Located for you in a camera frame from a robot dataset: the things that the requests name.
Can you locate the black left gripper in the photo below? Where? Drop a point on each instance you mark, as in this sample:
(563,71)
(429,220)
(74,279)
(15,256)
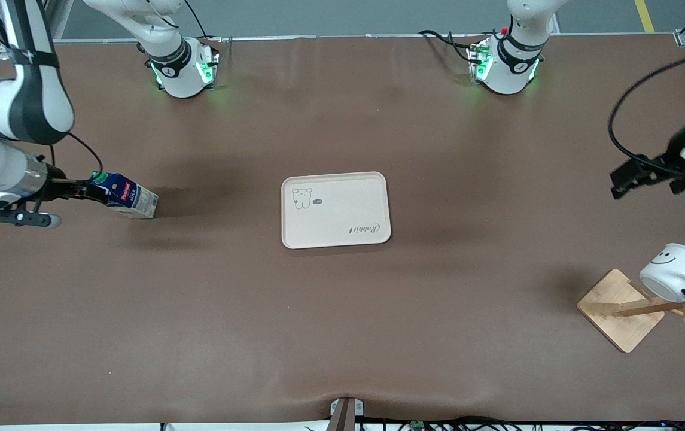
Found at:
(669,163)

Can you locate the cream tray with rabbit print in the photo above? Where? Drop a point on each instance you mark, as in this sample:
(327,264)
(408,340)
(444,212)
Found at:
(336,209)

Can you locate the blue milk carton green cap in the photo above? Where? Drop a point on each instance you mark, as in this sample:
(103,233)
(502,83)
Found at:
(130,197)

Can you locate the metal table edge clamp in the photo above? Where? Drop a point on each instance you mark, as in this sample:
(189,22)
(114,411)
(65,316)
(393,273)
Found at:
(345,413)

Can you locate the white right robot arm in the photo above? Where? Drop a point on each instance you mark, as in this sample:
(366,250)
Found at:
(31,108)

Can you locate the wooden cup hanging stand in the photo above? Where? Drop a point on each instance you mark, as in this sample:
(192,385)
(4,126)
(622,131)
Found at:
(617,311)

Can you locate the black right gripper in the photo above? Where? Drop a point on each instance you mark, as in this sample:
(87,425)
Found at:
(58,188)

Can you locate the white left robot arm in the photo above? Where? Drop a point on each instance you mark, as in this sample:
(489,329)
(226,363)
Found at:
(510,66)

